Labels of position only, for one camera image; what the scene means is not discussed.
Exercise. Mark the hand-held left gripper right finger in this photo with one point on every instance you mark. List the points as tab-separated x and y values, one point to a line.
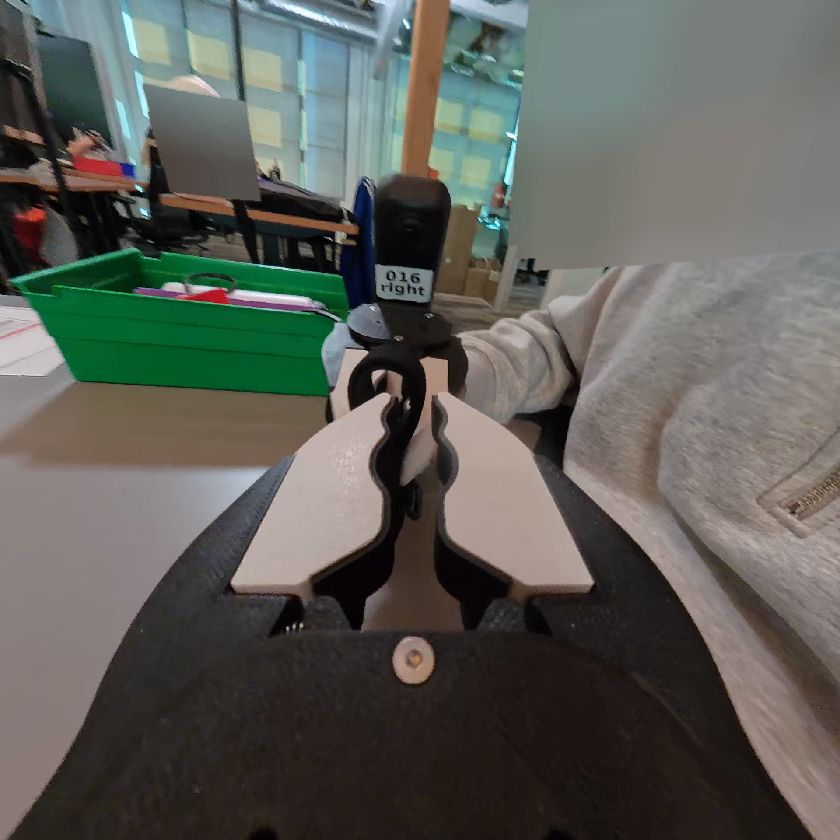
512	518

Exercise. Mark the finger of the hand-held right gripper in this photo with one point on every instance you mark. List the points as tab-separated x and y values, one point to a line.
341	384
423	446

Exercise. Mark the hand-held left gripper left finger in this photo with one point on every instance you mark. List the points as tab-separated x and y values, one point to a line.
321	505

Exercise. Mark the person's right forearm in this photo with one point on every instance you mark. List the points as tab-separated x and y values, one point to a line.
525	354

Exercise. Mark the cardboard box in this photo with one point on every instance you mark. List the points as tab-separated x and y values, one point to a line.
461	249

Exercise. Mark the blue cloth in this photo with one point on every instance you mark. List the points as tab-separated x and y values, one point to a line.
358	262

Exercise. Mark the purple flat board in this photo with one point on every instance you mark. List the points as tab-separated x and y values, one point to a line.
275	302

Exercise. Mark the green plastic bin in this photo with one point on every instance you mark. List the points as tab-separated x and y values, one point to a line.
184	354

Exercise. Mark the person's grey hoodie torso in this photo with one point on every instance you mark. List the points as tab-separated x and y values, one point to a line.
722	426

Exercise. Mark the printed paper sheet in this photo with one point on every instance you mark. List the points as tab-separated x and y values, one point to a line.
23	341

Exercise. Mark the wooden post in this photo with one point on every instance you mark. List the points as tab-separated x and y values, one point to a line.
423	85

